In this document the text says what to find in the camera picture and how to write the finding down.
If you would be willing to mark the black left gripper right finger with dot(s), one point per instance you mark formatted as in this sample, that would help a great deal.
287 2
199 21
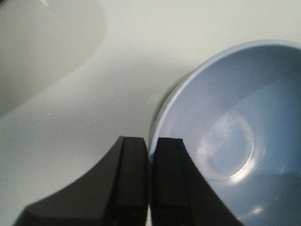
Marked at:
180 196

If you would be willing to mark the blue plastic bowl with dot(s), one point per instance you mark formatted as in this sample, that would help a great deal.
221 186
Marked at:
239 116

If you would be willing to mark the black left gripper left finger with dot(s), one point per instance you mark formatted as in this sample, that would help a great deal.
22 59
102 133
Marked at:
113 193

